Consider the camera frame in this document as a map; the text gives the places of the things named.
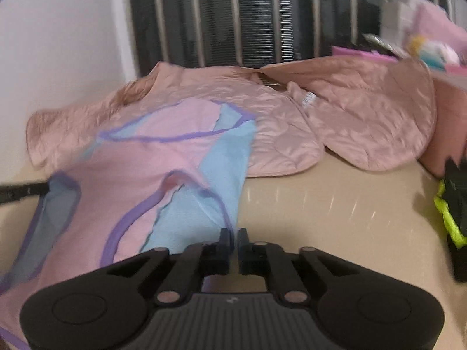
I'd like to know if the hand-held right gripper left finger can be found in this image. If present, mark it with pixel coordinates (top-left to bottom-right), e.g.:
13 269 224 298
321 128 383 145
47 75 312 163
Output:
106 228 235 305

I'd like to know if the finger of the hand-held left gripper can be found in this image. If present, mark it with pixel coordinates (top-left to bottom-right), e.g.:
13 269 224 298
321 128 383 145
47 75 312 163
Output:
0 180 50 205

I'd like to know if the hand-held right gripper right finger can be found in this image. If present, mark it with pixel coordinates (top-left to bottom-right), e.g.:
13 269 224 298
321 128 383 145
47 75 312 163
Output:
237 228 363 305

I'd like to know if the pink and blue shirt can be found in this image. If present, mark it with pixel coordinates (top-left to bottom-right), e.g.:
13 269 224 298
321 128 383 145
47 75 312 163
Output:
0 97 258 350

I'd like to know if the pink quilted jacket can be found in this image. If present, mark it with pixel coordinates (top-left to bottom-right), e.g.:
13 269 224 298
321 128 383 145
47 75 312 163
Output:
25 56 438 179

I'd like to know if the flat pink box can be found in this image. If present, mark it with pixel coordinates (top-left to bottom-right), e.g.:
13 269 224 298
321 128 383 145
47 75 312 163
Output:
331 45 399 62

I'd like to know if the window with metal grille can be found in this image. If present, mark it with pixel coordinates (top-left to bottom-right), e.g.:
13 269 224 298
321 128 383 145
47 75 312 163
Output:
127 0 456 75

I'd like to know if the pink storage box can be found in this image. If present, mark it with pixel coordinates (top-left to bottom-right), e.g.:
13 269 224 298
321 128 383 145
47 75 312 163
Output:
419 75 467 180

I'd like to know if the patterned plastic packet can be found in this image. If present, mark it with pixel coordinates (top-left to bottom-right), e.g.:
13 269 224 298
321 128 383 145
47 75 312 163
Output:
362 33 409 57

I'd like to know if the white and yellow plush toy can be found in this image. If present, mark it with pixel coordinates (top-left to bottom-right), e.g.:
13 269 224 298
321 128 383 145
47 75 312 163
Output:
408 34 461 71

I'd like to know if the stack of white boxes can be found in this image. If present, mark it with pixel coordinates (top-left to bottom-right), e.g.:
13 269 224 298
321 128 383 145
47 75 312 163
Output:
379 0 433 46

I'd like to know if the pink pouch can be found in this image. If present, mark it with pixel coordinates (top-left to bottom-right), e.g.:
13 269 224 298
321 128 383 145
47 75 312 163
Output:
404 3 467 61

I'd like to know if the yellow-green and black strap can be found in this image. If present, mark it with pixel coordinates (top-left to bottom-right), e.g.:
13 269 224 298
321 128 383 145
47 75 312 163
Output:
433 157 467 283

